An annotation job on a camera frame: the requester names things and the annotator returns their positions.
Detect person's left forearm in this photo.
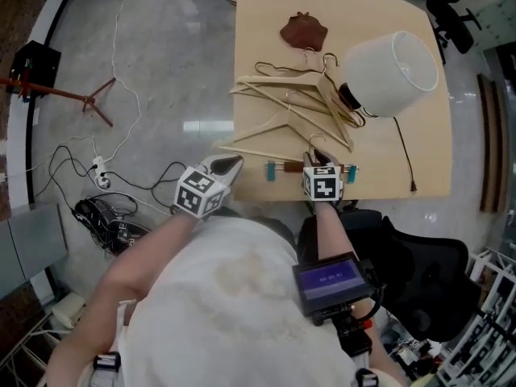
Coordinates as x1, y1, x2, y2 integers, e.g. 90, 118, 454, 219
46, 214, 199, 387

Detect brown leather pouch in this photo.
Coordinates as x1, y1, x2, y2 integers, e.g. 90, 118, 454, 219
279, 10, 329, 52

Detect person's white T-shirt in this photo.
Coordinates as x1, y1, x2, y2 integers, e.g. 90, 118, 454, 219
76, 214, 406, 387

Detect cream appliance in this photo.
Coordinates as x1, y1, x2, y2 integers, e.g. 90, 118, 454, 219
50, 293, 88, 331

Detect light wooden table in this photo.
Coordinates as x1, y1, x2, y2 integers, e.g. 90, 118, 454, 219
232, 0, 453, 203

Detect thin dark metal hanger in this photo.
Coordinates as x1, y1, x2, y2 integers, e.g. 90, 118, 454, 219
253, 60, 326, 79

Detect wooden platform steps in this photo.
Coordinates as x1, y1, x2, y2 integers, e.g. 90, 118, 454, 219
476, 73, 510, 214

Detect black cable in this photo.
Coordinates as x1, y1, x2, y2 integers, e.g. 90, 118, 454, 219
47, 145, 190, 217

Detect white shade table lamp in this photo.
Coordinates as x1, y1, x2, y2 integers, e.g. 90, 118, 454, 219
337, 30, 440, 119

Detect pile of wooden hangers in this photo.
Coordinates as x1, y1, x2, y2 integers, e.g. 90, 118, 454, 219
235, 52, 356, 152

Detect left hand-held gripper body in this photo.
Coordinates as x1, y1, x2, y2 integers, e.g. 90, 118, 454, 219
173, 154, 245, 220

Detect white power strip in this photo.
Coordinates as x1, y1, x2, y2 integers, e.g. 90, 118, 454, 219
91, 155, 113, 189

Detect grey metal cabinet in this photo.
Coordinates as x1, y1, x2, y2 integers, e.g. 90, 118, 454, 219
0, 200, 70, 302

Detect white shelving rack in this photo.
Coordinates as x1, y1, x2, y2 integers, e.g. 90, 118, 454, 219
435, 247, 516, 387

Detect person's right forearm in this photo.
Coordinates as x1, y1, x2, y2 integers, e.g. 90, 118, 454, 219
313, 202, 356, 265

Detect white power strip cord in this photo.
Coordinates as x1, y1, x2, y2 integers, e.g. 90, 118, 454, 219
0, 134, 100, 177

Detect dark wooden clip hanger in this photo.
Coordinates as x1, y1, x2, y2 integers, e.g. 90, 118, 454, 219
264, 132, 359, 185

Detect black lamp power cord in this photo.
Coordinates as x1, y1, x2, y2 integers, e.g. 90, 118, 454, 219
391, 115, 419, 196

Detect black storage box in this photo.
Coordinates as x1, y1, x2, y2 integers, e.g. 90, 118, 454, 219
10, 40, 62, 98

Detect long white cable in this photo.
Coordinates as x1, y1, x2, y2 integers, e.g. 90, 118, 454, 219
102, 0, 143, 163

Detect black wrist-mounted screen device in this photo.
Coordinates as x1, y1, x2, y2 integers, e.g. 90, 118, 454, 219
291, 255, 385, 356

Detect light wooden hanger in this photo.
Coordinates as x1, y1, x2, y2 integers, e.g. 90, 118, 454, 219
212, 89, 356, 157
227, 45, 366, 129

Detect brown wooden coat rack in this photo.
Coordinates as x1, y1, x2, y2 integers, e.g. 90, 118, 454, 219
0, 76, 119, 128

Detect black high-back office chair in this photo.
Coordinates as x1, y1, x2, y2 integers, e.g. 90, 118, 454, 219
297, 210, 481, 343

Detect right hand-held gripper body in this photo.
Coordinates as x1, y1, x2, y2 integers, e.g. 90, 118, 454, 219
302, 149, 343, 203

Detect black electronics bundle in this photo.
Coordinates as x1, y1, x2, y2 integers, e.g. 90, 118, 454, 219
73, 198, 152, 258

